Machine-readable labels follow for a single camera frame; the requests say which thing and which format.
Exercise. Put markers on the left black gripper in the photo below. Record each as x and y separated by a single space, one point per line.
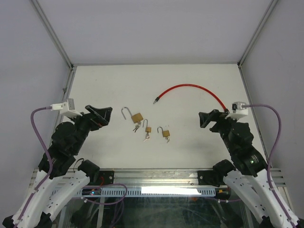
98 118

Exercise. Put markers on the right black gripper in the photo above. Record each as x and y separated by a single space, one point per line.
214 115

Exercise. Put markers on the large brass padlock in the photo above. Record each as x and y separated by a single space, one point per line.
136 118

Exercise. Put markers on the small brass padlock long shackle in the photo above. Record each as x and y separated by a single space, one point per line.
148 129

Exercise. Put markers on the red cable lock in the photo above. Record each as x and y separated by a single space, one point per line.
192 91

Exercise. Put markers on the silver key pair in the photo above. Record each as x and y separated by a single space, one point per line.
147 137

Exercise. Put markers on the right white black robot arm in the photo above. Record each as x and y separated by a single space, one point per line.
247 173

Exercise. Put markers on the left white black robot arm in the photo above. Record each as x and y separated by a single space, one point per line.
42 204

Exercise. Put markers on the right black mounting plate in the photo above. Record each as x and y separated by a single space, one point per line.
209 177

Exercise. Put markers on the black mounting plate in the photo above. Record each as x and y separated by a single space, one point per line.
209 177
104 178

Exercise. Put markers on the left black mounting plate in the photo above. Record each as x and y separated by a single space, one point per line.
104 178

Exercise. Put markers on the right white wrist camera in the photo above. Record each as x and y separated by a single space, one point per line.
239 110

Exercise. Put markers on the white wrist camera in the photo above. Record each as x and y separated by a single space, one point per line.
239 110
66 108

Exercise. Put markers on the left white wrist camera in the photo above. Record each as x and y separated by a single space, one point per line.
66 108

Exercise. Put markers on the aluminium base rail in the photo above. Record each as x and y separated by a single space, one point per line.
148 177

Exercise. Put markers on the white slotted cable duct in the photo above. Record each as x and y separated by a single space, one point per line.
146 191

